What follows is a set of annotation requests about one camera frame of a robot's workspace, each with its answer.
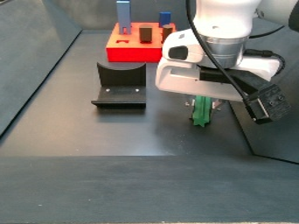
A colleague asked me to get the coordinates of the black hexagonal peg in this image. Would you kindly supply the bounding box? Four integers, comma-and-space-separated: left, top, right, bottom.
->
139, 24, 152, 43

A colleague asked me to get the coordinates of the black curved fixture stand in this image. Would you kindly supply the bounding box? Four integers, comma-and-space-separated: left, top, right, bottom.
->
91, 64, 145, 109

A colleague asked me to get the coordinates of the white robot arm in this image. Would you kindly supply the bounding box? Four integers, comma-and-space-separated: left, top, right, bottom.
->
155, 0, 299, 102

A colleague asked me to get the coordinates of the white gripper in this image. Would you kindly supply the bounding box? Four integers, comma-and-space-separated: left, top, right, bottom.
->
155, 29, 280, 102

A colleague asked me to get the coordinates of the red insertion block base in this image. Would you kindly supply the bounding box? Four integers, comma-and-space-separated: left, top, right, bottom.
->
107, 22, 163, 62

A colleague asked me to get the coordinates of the black round peg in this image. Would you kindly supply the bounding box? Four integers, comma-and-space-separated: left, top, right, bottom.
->
163, 24, 173, 42

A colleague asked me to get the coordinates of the light blue slotted peg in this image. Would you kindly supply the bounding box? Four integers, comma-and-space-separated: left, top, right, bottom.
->
116, 0, 131, 35

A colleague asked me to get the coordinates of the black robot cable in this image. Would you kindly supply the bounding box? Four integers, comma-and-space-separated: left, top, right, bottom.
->
184, 0, 287, 103

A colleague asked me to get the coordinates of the dark blue square peg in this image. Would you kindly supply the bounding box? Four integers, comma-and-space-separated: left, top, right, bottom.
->
159, 11, 171, 27

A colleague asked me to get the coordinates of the green star-profile bar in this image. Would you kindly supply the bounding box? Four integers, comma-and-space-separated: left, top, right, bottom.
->
191, 95, 211, 127

